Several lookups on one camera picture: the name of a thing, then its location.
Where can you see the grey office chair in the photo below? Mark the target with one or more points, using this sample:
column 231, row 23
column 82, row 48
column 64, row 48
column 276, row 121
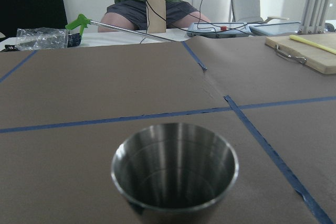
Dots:
column 249, row 11

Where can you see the clear plastic bag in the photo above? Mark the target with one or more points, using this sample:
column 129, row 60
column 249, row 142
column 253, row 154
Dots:
column 41, row 38

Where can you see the green handled reacher tool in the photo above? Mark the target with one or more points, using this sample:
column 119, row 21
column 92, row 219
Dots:
column 82, row 22

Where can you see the aluminium frame post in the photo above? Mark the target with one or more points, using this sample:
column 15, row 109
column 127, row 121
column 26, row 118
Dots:
column 313, row 17

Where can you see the teach pendant near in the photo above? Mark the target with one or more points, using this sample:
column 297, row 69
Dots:
column 219, row 30

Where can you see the wooden upright plank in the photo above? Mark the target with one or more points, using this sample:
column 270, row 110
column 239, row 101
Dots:
column 156, row 16

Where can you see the teach pendant far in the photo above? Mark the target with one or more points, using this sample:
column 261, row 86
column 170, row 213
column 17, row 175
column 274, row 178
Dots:
column 274, row 29

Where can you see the steel jigger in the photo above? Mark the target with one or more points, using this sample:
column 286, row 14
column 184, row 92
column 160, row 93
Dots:
column 174, row 172

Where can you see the teach pendant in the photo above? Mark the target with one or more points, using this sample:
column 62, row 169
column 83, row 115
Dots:
column 219, row 30
column 274, row 29

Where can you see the bamboo cutting board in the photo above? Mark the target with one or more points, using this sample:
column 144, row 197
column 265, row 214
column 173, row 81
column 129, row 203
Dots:
column 315, row 58

